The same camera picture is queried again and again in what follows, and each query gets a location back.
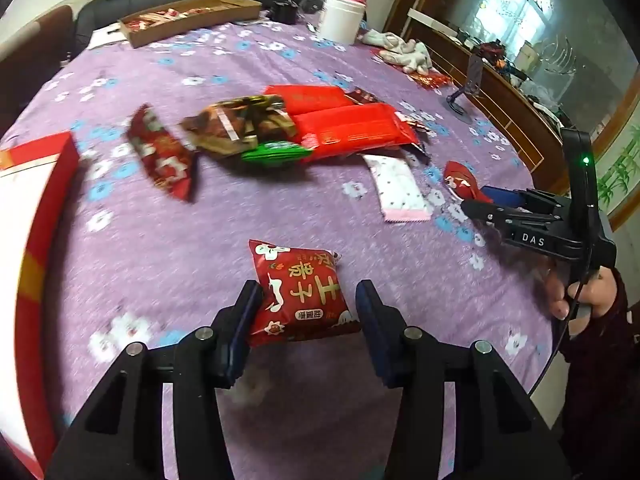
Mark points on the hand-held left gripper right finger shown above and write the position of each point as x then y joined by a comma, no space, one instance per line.
367,310

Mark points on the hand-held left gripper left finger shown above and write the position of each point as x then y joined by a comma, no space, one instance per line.
246,312

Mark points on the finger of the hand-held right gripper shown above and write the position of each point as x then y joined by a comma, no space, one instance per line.
495,215
502,196

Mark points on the small red snack packet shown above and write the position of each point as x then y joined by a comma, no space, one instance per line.
462,177

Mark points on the bright red snack packet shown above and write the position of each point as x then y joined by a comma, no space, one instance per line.
300,290

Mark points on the white pink snack packet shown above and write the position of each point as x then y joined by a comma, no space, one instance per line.
397,187

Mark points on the dark red white-patterned packet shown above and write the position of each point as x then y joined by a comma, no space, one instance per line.
160,155

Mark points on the red gift box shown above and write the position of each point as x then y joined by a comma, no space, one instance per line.
50,210

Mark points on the person's right forearm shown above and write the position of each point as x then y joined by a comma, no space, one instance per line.
610,340

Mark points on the person's right hand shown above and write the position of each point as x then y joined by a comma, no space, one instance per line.
557,295

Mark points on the wooden cabinet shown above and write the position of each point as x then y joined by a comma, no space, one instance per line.
515,105

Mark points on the dark striped snack packet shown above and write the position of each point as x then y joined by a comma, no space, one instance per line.
417,122

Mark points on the black phone stand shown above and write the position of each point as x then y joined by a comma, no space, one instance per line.
472,75

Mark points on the black orange device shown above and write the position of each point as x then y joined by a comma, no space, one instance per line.
495,57

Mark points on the red flat gold-print packet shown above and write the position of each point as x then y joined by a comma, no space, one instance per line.
310,97
360,127

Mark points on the green snack packet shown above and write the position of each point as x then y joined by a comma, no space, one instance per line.
275,152

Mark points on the white cotton gloves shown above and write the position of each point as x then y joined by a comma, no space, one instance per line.
410,57

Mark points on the dark brown snack packet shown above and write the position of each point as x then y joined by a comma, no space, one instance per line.
364,96

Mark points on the brown gold snack packet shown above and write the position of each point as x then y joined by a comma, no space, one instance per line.
225,130

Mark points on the glass window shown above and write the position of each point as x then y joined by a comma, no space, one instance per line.
530,5

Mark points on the white cloth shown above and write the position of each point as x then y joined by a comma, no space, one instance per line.
380,37

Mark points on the purple floral tablecloth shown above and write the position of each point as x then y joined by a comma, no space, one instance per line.
310,60

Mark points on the white plastic jar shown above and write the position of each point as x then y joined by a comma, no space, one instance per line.
340,20

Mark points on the small black object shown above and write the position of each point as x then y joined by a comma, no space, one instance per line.
285,11

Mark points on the cardboard tray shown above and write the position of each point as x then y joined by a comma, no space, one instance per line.
150,35

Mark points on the pile of small red packets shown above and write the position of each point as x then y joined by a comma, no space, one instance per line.
165,17

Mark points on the white paper sheet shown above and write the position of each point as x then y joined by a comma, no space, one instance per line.
105,37

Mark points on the brown chair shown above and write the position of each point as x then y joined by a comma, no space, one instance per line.
55,35

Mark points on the bamboo wall sticker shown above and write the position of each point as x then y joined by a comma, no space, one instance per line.
620,180

